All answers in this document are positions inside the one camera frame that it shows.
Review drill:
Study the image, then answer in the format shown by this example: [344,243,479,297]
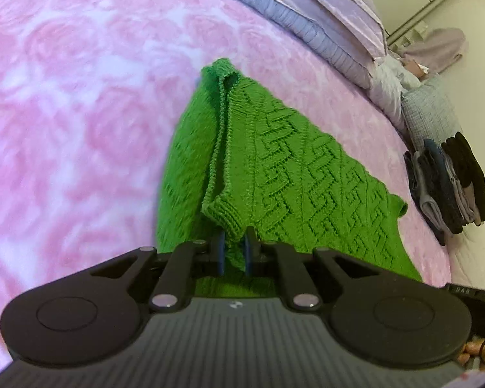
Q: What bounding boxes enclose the person's right hand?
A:
[457,338,485,371]

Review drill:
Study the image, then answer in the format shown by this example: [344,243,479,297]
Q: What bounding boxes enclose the green knitted sweater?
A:
[156,59,420,298]

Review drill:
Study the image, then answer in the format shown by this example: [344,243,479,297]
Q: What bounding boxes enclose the stack of folded clothes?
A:
[404,131,485,246]

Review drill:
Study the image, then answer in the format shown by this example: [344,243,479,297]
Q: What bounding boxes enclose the pink rose blanket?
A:
[0,0,454,369]

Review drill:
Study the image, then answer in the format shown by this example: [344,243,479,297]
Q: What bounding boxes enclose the lilac lower pillow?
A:
[238,0,384,89]

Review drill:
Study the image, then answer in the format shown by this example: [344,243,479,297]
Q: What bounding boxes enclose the hanging lilac garment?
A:
[398,28,468,78]

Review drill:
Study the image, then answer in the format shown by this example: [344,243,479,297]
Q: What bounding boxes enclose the grey checked cushion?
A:
[401,74,462,152]

